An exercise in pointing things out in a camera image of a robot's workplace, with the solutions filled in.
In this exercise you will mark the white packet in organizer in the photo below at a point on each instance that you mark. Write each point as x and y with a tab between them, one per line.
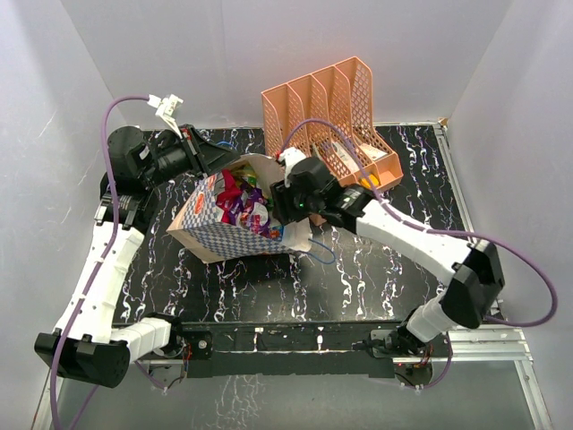
372	152

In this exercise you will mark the green yellow snack packet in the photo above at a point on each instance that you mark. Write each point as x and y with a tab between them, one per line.
245	177

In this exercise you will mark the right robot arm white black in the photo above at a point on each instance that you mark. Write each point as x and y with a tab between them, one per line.
470	272

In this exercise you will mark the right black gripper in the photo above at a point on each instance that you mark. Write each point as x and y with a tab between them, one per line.
283	210

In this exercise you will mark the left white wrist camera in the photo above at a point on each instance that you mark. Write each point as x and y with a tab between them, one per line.
165	110

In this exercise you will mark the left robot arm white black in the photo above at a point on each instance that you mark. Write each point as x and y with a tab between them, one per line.
83	345

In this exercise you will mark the aluminium frame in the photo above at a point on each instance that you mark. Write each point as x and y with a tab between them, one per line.
493	339

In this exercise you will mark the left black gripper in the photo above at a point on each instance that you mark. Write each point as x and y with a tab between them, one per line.
206	157

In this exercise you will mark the purple snack packet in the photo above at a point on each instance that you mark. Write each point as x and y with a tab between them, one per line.
254	216

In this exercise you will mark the orange plastic file organizer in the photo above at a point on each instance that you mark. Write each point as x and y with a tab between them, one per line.
330	104

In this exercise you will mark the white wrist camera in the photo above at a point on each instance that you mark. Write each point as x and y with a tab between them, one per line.
165	110
289	158

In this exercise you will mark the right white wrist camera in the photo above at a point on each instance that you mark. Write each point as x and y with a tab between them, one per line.
289	158

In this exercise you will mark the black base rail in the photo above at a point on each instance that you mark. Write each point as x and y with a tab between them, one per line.
301	348

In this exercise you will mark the striped packet in organizer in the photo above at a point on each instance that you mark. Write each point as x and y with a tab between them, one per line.
344	156

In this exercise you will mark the blue checkered paper bag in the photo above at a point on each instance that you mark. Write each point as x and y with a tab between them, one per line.
198	226

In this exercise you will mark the yellow item in organizer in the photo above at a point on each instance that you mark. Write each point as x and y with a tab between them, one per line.
370	181

